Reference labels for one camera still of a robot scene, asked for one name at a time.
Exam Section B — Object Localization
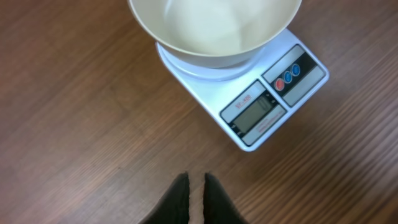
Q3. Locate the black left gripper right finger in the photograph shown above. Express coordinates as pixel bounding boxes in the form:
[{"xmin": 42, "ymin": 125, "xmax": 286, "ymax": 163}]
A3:
[{"xmin": 203, "ymin": 173, "xmax": 247, "ymax": 224}]

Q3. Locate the white plastic bowl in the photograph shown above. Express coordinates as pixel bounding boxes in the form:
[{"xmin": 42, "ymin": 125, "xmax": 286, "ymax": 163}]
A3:
[{"xmin": 127, "ymin": 0, "xmax": 302, "ymax": 68}]

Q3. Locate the white digital kitchen scale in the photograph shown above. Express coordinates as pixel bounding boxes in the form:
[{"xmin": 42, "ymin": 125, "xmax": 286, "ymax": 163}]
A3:
[{"xmin": 156, "ymin": 29, "xmax": 330, "ymax": 152}]

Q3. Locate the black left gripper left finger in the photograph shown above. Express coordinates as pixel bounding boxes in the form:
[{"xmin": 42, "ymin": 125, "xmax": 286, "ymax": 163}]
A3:
[{"xmin": 141, "ymin": 172, "xmax": 190, "ymax": 224}]

